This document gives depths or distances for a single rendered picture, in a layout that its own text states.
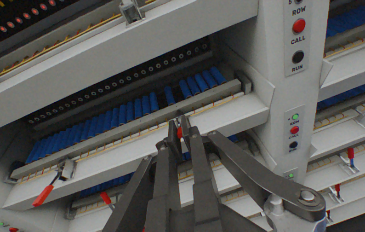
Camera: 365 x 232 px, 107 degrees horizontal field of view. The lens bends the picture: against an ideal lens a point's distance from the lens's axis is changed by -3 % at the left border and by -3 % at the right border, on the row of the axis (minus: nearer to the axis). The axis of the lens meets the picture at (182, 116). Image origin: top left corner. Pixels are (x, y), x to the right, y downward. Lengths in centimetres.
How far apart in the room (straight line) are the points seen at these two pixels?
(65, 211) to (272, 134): 61
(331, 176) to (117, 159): 65
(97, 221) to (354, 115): 77
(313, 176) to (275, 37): 51
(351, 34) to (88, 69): 49
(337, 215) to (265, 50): 92
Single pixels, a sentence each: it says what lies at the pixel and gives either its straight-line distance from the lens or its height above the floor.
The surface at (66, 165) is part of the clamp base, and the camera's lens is 39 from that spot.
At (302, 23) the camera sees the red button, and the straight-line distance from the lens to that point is 28.
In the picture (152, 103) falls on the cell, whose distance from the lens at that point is 33.
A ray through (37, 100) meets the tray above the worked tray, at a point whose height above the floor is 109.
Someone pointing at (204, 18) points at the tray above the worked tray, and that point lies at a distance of 22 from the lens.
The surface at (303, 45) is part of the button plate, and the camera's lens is 29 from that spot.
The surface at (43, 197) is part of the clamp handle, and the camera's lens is 36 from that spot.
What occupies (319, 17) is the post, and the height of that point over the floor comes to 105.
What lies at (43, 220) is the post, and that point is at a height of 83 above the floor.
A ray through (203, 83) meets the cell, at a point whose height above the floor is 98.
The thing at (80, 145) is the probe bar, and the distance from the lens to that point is 39.
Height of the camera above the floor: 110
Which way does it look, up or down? 30 degrees down
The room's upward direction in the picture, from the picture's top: 24 degrees counter-clockwise
